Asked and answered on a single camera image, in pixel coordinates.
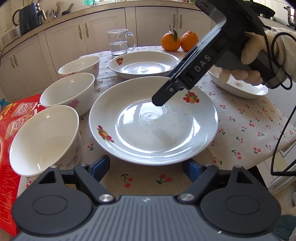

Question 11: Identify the white fruit-pattern plate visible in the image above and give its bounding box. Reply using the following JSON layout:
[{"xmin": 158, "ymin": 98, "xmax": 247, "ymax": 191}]
[
  {"xmin": 89, "ymin": 77, "xmax": 219, "ymax": 166},
  {"xmin": 208, "ymin": 66, "xmax": 268, "ymax": 99},
  {"xmin": 108, "ymin": 51, "xmax": 180, "ymax": 79}
]

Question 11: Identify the white bowl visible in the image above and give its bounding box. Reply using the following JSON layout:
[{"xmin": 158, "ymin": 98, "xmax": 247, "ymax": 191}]
[
  {"xmin": 9, "ymin": 105, "xmax": 82, "ymax": 176},
  {"xmin": 58, "ymin": 56, "xmax": 100, "ymax": 79},
  {"xmin": 40, "ymin": 73, "xmax": 95, "ymax": 116}
]

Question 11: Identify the right gloved hand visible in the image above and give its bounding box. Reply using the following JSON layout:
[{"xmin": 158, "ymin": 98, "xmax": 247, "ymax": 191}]
[{"xmin": 219, "ymin": 26, "xmax": 296, "ymax": 88}]

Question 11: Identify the bumpy orange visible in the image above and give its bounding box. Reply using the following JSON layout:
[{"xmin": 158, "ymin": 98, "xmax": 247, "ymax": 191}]
[{"xmin": 181, "ymin": 31, "xmax": 199, "ymax": 52}]

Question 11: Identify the orange with leaf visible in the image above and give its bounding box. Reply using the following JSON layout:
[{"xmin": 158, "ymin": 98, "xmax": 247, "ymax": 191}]
[{"xmin": 161, "ymin": 26, "xmax": 181, "ymax": 52}]

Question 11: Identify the glass water mug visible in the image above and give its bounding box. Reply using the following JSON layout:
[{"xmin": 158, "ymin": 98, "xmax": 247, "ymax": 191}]
[{"xmin": 107, "ymin": 29, "xmax": 137, "ymax": 57}]

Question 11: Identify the red drink carton box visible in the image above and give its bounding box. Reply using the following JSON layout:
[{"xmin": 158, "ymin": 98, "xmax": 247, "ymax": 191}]
[{"xmin": 0, "ymin": 93, "xmax": 47, "ymax": 237}]

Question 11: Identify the teal thermos flask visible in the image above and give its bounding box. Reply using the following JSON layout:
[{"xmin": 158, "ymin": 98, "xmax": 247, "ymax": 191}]
[{"xmin": 0, "ymin": 98, "xmax": 9, "ymax": 108}]

